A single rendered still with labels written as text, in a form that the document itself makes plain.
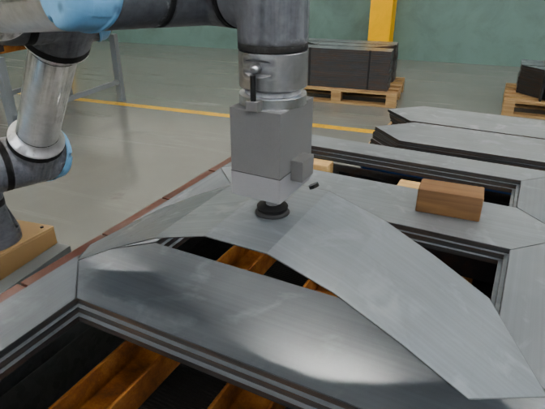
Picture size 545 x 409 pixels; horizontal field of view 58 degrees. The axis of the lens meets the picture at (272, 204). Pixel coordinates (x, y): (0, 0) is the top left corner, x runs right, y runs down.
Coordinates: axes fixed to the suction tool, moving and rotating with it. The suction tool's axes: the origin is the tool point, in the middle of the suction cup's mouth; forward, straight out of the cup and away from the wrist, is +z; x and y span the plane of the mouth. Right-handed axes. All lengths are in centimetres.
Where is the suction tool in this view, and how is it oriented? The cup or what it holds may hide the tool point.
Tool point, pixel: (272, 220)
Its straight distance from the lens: 61.5
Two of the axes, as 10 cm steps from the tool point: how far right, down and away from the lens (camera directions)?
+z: 0.0, 9.0, 4.5
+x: -8.8, -2.1, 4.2
